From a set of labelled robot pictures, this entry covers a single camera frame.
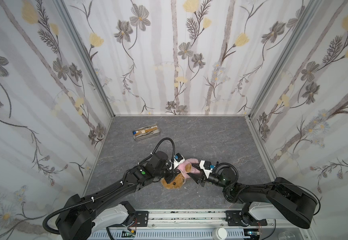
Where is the brown teddy bear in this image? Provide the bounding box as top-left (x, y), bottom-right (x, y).
top-left (161, 171), bottom-right (186, 190)

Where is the pink fleece bear hoodie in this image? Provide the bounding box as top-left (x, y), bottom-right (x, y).
top-left (177, 159), bottom-right (201, 180)

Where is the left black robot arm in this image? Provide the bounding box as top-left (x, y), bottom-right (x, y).
top-left (55, 151), bottom-right (185, 240)

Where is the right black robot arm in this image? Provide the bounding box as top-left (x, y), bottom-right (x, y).
top-left (188, 165), bottom-right (321, 229)

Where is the clear plastic tool box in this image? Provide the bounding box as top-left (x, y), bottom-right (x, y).
top-left (132, 124), bottom-right (161, 141)

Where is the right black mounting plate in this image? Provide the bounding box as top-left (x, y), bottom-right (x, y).
top-left (225, 211), bottom-right (268, 227)

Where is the black mounting plate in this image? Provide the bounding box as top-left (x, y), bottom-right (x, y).
top-left (125, 211), bottom-right (149, 228)
top-left (225, 211), bottom-right (268, 227)

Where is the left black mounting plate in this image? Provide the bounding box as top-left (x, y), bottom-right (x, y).
top-left (125, 211), bottom-right (149, 228)

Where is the white round cap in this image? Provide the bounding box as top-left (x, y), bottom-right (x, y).
top-left (212, 227), bottom-right (228, 240)

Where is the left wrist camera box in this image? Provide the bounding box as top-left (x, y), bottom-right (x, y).
top-left (173, 153), bottom-right (186, 168)

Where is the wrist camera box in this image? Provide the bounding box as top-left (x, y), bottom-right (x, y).
top-left (199, 160), bottom-right (215, 179)
top-left (173, 153), bottom-right (186, 168)

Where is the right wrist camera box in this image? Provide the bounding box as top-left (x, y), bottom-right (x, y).
top-left (199, 160), bottom-right (215, 179)

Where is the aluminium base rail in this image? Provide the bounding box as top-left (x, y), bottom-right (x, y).
top-left (86, 205), bottom-right (313, 240)

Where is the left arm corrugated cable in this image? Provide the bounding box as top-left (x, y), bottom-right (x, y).
top-left (42, 182), bottom-right (124, 235)

